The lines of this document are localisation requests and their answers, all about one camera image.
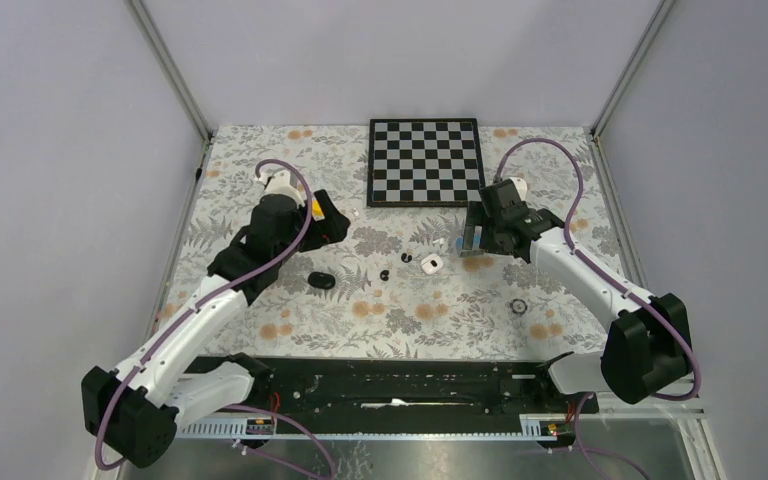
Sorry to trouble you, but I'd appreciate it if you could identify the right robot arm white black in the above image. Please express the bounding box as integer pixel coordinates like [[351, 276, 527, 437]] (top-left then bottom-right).
[[462, 178, 699, 412]]

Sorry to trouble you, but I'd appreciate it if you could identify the floral patterned table mat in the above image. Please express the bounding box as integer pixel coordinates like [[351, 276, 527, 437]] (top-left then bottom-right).
[[157, 125, 606, 360]]

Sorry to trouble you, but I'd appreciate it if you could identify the white earbud charging case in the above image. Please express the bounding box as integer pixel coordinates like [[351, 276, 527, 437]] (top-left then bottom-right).
[[420, 254, 444, 275]]

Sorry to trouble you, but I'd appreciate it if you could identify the black white checkerboard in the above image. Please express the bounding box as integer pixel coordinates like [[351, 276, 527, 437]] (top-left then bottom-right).
[[367, 118, 485, 208]]

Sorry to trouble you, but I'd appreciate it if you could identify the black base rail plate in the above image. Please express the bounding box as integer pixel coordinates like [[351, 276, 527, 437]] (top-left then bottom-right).
[[232, 354, 599, 425]]

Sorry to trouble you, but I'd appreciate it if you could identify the black oval earbud case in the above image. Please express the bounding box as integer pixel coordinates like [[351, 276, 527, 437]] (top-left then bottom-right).
[[307, 271, 336, 290]]

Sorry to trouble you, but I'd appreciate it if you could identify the slotted grey cable duct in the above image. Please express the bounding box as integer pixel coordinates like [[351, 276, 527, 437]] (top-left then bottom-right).
[[176, 414, 572, 442]]

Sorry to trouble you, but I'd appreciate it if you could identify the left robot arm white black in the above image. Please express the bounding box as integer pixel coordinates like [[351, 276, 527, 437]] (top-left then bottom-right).
[[80, 167, 351, 471]]

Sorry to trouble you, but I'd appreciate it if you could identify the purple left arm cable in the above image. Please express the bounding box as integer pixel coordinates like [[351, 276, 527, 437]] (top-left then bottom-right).
[[94, 158, 339, 480]]

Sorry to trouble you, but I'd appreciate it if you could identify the blue grey block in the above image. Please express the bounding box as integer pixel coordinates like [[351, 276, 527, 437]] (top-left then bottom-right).
[[455, 224, 484, 258]]

